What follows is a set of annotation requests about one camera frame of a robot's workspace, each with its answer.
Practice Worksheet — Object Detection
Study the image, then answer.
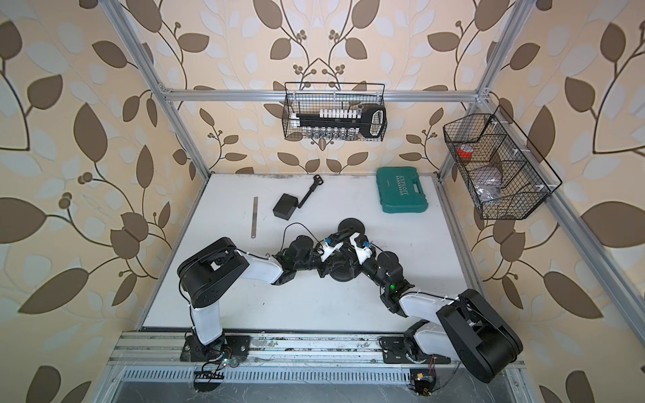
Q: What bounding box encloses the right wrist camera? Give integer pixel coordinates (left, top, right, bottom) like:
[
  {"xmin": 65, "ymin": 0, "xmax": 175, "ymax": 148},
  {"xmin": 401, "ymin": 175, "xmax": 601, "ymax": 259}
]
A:
[{"xmin": 349, "ymin": 233, "xmax": 373, "ymax": 265}]

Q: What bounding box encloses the wire basket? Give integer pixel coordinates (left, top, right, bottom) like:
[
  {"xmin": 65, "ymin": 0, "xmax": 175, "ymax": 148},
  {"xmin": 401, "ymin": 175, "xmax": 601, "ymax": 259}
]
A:
[
  {"xmin": 282, "ymin": 81, "xmax": 388, "ymax": 141},
  {"xmin": 443, "ymin": 106, "xmax": 563, "ymax": 220}
]

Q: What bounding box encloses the aluminium frame rail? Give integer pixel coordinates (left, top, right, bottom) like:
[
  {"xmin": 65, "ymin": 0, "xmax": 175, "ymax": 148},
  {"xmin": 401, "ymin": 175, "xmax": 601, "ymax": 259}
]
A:
[{"xmin": 107, "ymin": 331, "xmax": 526, "ymax": 369}]

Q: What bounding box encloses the black mic stand rod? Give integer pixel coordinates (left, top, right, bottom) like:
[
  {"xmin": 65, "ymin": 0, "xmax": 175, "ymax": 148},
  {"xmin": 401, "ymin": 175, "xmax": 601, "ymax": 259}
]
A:
[{"xmin": 327, "ymin": 227, "xmax": 364, "ymax": 247}]

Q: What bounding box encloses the red item in basket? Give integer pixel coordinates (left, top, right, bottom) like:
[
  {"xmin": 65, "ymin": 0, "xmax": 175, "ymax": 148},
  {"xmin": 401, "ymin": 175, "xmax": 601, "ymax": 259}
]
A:
[{"xmin": 458, "ymin": 144, "xmax": 475, "ymax": 161}]

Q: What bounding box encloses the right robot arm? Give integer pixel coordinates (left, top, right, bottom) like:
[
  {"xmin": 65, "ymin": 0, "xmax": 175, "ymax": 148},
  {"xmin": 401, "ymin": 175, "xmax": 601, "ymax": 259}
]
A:
[{"xmin": 331, "ymin": 252, "xmax": 523, "ymax": 383}]

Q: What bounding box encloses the metal ruler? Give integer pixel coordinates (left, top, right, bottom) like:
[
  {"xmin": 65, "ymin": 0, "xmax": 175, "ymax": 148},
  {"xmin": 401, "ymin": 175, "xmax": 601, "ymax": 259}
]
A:
[{"xmin": 250, "ymin": 196, "xmax": 259, "ymax": 239}]

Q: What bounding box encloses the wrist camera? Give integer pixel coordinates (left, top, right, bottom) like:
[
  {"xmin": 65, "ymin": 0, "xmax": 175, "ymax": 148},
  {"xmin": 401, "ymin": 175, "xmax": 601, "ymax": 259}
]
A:
[
  {"xmin": 349, "ymin": 233, "xmax": 373, "ymax": 265},
  {"xmin": 321, "ymin": 237, "xmax": 344, "ymax": 262}
]

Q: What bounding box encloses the small black box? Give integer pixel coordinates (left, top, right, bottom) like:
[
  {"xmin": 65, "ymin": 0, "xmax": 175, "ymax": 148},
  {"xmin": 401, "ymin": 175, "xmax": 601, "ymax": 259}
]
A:
[{"xmin": 273, "ymin": 193, "xmax": 299, "ymax": 221}]

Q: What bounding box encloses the right wire basket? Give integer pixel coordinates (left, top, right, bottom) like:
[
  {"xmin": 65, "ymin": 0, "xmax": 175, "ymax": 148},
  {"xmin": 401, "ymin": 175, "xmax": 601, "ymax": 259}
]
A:
[{"xmin": 443, "ymin": 106, "xmax": 563, "ymax": 220}]

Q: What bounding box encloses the back wire basket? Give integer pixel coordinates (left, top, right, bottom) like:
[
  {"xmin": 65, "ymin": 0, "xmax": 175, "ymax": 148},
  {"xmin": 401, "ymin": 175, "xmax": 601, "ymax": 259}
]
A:
[{"xmin": 282, "ymin": 81, "xmax": 388, "ymax": 141}]

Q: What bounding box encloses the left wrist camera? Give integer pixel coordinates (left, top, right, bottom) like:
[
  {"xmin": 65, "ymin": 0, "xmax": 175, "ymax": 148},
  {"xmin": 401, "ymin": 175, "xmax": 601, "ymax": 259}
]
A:
[{"xmin": 321, "ymin": 237, "xmax": 344, "ymax": 262}]

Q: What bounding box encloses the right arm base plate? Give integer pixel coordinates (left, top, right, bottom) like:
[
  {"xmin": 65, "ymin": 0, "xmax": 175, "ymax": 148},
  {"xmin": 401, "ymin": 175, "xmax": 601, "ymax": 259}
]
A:
[{"xmin": 378, "ymin": 336, "xmax": 452, "ymax": 365}]

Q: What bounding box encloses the plastic bag in basket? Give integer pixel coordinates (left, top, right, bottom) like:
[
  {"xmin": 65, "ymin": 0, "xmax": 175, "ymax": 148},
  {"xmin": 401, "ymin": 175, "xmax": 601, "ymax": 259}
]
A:
[{"xmin": 471, "ymin": 166, "xmax": 502, "ymax": 203}]

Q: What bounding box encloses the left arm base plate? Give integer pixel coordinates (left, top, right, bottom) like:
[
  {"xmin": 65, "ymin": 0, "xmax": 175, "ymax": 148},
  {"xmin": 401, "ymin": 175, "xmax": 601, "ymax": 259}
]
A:
[{"xmin": 180, "ymin": 333, "xmax": 251, "ymax": 366}]

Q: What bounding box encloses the socket set rack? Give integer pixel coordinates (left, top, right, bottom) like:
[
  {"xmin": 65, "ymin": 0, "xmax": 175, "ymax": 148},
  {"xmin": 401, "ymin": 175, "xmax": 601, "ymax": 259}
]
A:
[{"xmin": 282, "ymin": 104, "xmax": 388, "ymax": 141}]

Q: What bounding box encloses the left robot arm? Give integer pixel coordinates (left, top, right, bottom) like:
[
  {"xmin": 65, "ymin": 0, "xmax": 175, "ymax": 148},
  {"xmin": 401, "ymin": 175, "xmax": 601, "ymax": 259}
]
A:
[{"xmin": 177, "ymin": 235, "xmax": 352, "ymax": 346}]

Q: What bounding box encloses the black round base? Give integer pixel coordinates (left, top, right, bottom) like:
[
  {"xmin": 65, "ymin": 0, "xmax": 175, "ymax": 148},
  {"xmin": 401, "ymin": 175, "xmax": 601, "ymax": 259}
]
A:
[
  {"xmin": 338, "ymin": 218, "xmax": 366, "ymax": 235},
  {"xmin": 328, "ymin": 255, "xmax": 356, "ymax": 282}
]

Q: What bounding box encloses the green tool case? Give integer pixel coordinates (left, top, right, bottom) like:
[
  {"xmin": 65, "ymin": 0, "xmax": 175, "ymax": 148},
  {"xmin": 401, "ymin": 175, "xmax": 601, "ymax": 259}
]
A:
[{"xmin": 376, "ymin": 166, "xmax": 428, "ymax": 213}]

